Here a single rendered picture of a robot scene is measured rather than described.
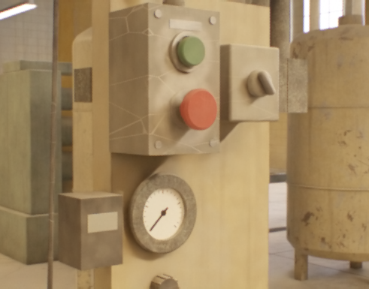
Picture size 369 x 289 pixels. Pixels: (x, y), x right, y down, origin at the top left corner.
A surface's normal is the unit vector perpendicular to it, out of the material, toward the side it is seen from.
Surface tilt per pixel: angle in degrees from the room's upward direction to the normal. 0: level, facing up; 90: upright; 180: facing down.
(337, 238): 90
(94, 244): 90
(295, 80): 90
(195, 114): 90
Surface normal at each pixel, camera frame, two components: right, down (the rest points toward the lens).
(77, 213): -0.80, 0.03
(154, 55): 0.60, 0.04
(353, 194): -0.22, 0.04
